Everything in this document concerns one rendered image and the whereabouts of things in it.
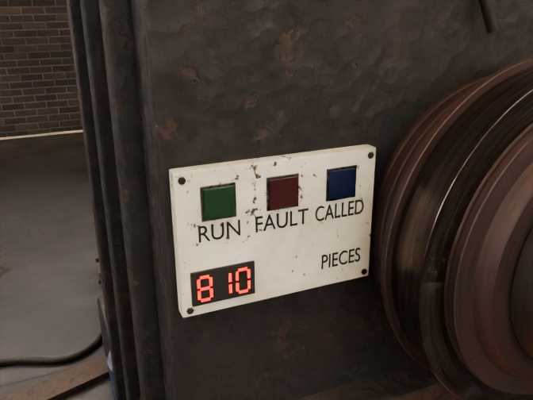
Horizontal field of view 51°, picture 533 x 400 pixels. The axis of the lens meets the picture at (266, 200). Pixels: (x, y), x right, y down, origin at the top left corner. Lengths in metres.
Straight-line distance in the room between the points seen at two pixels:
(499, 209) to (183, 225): 0.34
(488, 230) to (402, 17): 0.27
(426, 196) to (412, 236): 0.05
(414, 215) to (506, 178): 0.11
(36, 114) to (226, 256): 6.03
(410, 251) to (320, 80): 0.22
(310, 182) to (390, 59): 0.18
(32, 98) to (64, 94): 0.34
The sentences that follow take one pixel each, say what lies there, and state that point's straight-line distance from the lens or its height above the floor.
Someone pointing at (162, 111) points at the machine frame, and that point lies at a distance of 0.61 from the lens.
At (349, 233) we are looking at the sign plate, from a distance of 0.73.
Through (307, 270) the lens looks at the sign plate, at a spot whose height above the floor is 1.09.
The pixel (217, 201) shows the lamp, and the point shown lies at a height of 1.20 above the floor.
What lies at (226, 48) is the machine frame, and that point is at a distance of 0.62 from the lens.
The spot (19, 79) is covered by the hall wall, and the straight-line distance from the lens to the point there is 6.58.
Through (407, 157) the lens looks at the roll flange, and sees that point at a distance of 0.73.
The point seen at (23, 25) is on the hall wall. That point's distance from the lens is 6.54.
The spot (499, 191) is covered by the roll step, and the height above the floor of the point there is 1.22.
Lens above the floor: 1.42
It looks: 20 degrees down
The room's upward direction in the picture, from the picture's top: 1 degrees counter-clockwise
